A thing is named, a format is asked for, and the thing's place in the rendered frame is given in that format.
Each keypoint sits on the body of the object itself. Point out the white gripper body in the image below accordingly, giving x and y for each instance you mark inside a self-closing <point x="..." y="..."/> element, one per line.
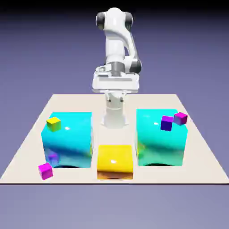
<point x="115" y="83"/>

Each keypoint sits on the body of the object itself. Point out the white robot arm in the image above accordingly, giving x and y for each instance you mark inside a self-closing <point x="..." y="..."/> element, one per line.
<point x="114" y="46"/>

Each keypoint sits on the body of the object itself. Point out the small purple cube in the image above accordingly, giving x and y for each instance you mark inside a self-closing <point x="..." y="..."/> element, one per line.
<point x="166" y="123"/>

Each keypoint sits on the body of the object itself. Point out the small magenta cube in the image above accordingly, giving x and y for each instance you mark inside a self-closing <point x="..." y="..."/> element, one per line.
<point x="180" y="118"/>
<point x="45" y="170"/>

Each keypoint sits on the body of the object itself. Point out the small yellow cube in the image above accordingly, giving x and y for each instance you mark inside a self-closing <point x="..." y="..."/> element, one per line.
<point x="53" y="124"/>

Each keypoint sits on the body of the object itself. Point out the large cyan box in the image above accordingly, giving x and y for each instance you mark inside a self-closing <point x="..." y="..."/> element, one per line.
<point x="68" y="141"/>
<point x="159" y="143"/>

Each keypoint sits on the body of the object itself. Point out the large yellow box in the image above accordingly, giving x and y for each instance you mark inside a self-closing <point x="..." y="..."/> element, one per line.
<point x="115" y="160"/>

